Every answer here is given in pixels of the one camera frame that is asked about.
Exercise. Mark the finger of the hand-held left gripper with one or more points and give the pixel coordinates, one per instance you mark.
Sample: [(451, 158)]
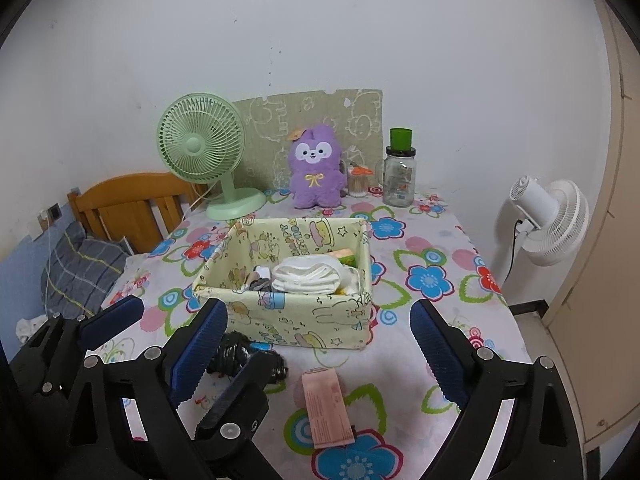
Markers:
[(240, 405), (112, 322)]

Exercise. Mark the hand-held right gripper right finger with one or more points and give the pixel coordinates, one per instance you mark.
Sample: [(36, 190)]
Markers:
[(437, 350)]

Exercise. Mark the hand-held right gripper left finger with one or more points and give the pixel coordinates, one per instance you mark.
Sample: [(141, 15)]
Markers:
[(200, 350)]

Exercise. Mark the black plastic bag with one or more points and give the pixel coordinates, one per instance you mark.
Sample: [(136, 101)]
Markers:
[(235, 355)]

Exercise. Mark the yellow printed fabric basket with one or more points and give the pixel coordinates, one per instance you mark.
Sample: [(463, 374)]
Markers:
[(320, 320)]

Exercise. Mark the white towel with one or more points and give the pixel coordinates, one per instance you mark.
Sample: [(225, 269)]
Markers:
[(305, 275)]

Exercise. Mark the grey plaid pillow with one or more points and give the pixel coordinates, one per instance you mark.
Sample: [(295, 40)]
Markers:
[(85, 270)]

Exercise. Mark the floral tablecloth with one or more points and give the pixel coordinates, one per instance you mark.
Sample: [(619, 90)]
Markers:
[(430, 280)]

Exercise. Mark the white crumpled cloth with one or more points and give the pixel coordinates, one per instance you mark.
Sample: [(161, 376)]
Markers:
[(30, 329)]

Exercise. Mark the pink flat packet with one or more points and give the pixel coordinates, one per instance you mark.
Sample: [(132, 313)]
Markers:
[(327, 410)]

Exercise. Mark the grey white cloth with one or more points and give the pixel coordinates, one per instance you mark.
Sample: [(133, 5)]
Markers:
[(257, 280)]

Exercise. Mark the blue bedsheet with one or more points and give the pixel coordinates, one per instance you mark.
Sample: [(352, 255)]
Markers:
[(25, 280)]

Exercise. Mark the wooden bed headboard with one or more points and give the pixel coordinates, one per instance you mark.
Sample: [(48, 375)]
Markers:
[(130, 205)]

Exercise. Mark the orange packet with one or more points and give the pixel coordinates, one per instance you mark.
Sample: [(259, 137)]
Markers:
[(344, 256)]

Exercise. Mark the white standing fan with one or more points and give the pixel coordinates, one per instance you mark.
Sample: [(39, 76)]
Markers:
[(555, 225)]

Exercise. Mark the glass jar green lid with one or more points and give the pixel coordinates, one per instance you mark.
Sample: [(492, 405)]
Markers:
[(399, 180)]

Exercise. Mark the cotton swab jar orange lid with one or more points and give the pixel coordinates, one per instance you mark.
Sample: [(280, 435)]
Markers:
[(359, 182)]

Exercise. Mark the beige door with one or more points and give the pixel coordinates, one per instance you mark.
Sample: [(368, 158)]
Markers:
[(610, 260)]

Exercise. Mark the green desk fan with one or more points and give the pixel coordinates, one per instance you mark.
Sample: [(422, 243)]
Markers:
[(200, 140)]

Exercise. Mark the purple plush toy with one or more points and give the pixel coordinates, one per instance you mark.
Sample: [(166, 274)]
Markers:
[(315, 175)]

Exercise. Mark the green printed cardboard sheet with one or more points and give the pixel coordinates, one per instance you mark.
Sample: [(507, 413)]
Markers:
[(320, 110)]

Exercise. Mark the wall outlet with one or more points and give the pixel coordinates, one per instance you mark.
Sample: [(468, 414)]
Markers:
[(52, 214)]

